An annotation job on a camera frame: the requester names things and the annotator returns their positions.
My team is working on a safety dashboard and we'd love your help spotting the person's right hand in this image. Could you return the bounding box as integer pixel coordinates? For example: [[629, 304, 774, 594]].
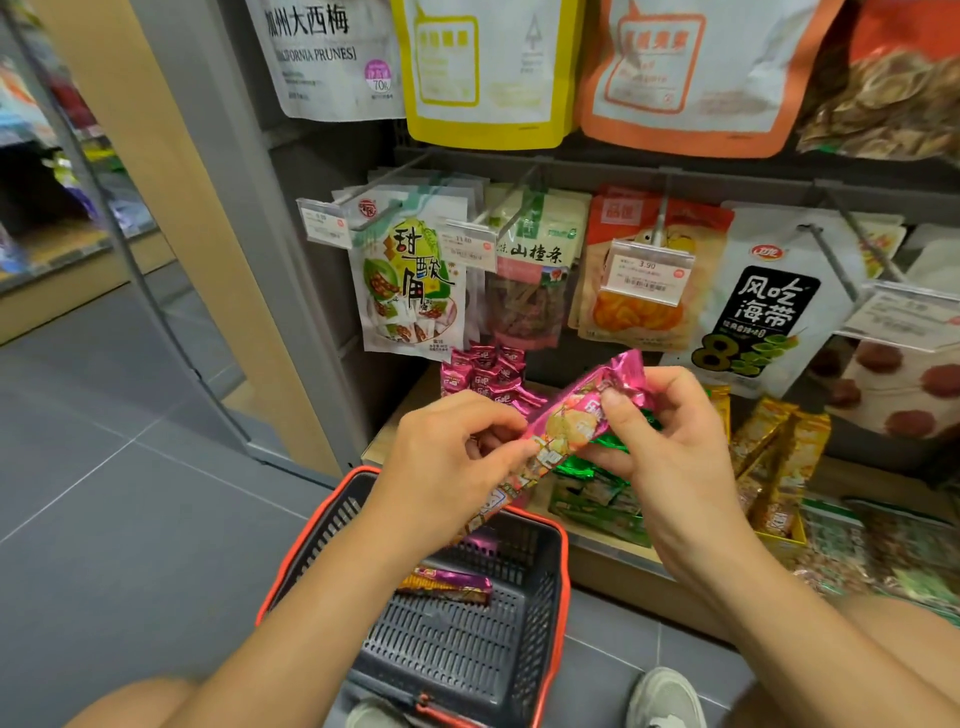
[[576, 366, 753, 595]]

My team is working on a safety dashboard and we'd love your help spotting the person's left hand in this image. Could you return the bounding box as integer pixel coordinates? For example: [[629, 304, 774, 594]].
[[372, 390, 543, 561]]

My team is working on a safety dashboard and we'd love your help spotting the pink snack packet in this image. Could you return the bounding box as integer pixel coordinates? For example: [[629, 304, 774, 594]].
[[457, 348, 651, 543]]

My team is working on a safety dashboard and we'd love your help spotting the person's left forearm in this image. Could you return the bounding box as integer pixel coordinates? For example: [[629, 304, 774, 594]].
[[161, 517, 451, 728]]

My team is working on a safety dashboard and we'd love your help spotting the person's right forearm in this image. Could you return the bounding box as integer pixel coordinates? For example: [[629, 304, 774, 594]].
[[663, 547, 960, 728]]

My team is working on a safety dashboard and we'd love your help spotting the pile of green snack packets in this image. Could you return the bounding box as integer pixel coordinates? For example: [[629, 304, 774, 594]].
[[547, 408, 663, 550]]

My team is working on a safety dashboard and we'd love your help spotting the pile of pink snack packets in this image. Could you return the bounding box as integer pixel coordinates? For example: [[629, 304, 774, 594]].
[[439, 343, 550, 418]]

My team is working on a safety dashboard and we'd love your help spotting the orange dried fruit bag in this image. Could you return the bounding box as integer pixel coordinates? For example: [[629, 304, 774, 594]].
[[567, 186, 735, 354]]

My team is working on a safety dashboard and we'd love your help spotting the wooden shelf board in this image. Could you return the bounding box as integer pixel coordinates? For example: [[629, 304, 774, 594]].
[[360, 365, 960, 646]]

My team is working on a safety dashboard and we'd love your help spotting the purple and gold snack packet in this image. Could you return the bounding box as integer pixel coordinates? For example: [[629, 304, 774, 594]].
[[395, 566, 495, 608]]

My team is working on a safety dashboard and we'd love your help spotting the clear price tag holder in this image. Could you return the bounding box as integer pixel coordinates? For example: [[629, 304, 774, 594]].
[[600, 239, 696, 308], [436, 218, 501, 273], [295, 196, 355, 251], [833, 280, 960, 354]]

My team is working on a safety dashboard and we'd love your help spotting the green-topped hawthorn strip bag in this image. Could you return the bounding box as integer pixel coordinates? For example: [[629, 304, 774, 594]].
[[483, 185, 593, 353]]

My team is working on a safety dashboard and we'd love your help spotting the row of yellow snack packets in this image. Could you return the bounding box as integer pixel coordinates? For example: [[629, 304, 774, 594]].
[[703, 384, 834, 546]]

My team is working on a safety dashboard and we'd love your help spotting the white seaweed snack bag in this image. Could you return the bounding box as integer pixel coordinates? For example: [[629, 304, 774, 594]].
[[660, 201, 906, 401]]

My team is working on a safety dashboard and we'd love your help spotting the grey basket with red rim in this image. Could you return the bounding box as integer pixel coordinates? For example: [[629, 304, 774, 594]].
[[255, 465, 573, 728]]

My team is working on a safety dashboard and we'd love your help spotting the row of white tamarind bags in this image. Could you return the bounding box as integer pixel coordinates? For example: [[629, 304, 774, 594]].
[[332, 168, 490, 363]]

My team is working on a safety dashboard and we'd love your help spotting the clear bag of red plums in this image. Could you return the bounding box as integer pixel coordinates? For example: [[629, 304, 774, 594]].
[[806, 222, 960, 445]]

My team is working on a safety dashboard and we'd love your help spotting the white shoe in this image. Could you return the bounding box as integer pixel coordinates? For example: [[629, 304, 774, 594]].
[[343, 697, 412, 728], [624, 666, 708, 728]]

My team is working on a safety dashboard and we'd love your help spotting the pile of green-white snack bags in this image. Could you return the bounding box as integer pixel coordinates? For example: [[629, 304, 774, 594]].
[[787, 493, 960, 627]]

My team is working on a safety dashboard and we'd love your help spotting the person's right leg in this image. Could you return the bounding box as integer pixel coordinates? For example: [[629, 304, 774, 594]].
[[721, 594, 960, 728]]

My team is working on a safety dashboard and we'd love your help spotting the person's leg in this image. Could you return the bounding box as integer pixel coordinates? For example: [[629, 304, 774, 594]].
[[721, 594, 960, 728], [63, 677, 205, 728]]

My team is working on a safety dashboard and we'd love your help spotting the white bag with orange border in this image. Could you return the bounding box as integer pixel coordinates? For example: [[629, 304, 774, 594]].
[[575, 0, 846, 160]]

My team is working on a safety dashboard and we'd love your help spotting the white bag with yellow border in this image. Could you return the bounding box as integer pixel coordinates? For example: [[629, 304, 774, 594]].
[[390, 0, 587, 152]]

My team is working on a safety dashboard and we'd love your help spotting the wooden pillar panel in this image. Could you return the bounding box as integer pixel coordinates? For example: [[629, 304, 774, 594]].
[[28, 0, 344, 479]]

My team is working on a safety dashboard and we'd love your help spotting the red bag of dried slices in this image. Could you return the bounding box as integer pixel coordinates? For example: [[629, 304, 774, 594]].
[[795, 0, 960, 168]]

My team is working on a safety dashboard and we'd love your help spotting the white prune bag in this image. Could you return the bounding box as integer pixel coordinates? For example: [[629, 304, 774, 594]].
[[245, 0, 407, 123]]

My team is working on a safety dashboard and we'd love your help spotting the person's left leg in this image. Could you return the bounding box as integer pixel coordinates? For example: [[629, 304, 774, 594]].
[[63, 677, 205, 728]]

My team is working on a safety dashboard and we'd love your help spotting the background shelf of goods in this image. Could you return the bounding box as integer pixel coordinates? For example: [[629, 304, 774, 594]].
[[0, 0, 178, 348]]

